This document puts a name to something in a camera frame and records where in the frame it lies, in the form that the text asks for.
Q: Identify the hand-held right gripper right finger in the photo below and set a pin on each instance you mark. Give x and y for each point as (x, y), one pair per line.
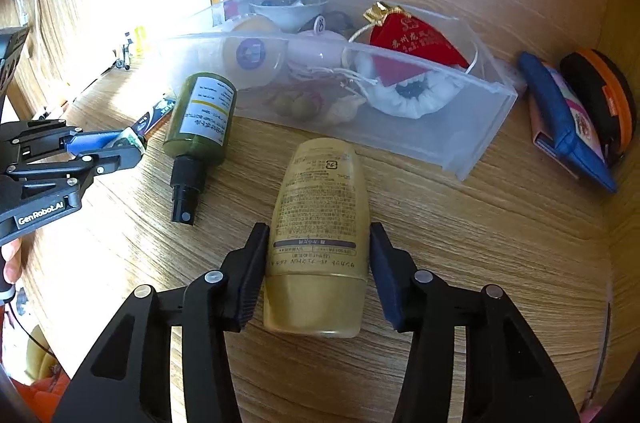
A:
(387, 288)

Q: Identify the small green white sachet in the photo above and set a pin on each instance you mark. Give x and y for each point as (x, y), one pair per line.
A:
(127, 138)

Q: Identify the yellow lotion bottle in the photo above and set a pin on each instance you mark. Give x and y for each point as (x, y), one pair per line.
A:
(320, 213)

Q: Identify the green spray bottle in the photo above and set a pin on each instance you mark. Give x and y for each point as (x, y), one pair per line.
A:
(202, 118)

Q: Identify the pink booklet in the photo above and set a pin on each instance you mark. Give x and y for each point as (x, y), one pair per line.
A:
(542, 135)

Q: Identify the white bowl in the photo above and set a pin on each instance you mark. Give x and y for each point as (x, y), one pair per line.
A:
(295, 15)

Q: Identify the blue zipper pouch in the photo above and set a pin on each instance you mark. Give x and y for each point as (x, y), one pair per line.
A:
(550, 103)

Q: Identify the round jar with yellow lid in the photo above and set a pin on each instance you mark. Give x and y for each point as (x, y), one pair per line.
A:
(252, 53)

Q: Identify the wooden desktop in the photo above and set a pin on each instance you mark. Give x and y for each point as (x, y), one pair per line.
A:
(500, 228)

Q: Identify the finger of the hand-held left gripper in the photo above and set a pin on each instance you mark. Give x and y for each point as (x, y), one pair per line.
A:
(120, 159)
(90, 142)

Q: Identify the white oval case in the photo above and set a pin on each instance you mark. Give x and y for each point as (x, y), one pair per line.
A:
(320, 45)

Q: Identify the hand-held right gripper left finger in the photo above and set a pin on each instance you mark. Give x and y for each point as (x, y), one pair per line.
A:
(247, 283)

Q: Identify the clear plastic storage bin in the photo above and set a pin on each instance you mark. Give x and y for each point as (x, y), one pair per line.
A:
(415, 143)

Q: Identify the black orange round case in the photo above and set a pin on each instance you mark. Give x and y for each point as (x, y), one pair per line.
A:
(615, 103)

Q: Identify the dark small item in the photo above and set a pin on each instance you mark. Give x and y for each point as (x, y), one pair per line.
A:
(340, 23)

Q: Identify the person's left hand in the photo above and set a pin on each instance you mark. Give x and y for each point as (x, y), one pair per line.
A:
(11, 265)

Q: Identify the dark printed sachet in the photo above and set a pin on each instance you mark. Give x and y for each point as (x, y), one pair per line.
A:
(155, 115)

